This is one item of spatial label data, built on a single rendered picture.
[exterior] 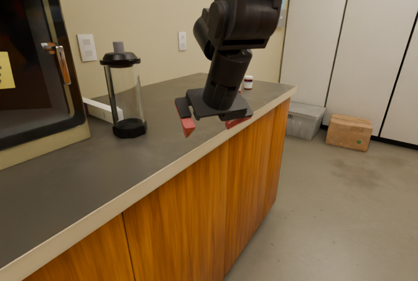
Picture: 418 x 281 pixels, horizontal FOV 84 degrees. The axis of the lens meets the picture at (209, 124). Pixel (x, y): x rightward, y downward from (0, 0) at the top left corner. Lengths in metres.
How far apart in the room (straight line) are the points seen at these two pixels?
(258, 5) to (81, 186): 0.47
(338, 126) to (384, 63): 0.79
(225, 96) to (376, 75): 2.81
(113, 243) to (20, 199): 0.20
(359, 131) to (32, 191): 2.77
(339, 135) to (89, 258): 2.68
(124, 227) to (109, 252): 0.06
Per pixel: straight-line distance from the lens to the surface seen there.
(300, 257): 1.65
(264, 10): 0.32
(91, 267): 0.61
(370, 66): 3.11
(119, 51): 0.70
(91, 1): 1.25
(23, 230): 0.51
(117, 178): 0.56
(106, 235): 0.58
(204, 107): 0.40
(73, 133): 0.75
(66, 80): 0.65
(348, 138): 2.94
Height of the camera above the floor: 1.25
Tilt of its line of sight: 23 degrees down
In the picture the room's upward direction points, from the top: straight up
